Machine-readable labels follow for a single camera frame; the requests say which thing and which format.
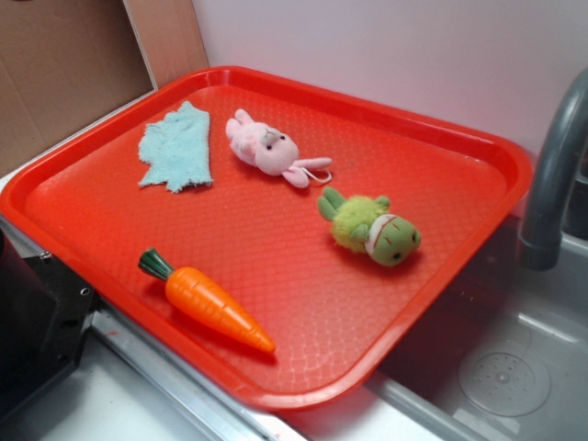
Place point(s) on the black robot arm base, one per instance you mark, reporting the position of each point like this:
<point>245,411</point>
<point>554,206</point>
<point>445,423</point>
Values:
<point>46,310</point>

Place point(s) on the red plastic tray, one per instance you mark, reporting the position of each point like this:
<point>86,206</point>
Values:
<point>333,315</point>

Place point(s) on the green plush frog toy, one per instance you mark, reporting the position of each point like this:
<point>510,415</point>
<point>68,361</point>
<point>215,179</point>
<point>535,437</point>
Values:
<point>365,225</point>

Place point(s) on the pink plush bunny toy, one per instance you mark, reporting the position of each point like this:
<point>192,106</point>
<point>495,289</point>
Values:
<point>273,152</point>

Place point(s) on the orange plastic toy carrot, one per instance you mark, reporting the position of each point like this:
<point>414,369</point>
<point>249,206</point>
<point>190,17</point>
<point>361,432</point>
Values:
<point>203,300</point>

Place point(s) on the light blue cloth rag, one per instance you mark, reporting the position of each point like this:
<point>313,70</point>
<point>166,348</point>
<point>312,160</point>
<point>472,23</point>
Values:
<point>176,150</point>

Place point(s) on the grey toy faucet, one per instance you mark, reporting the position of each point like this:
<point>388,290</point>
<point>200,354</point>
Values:
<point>557,200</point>

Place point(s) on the grey plastic toy sink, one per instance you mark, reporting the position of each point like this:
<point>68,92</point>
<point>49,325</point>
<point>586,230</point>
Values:
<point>501,354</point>

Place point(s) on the brown cardboard panel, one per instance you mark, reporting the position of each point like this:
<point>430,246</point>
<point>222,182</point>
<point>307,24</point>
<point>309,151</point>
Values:
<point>67,64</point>

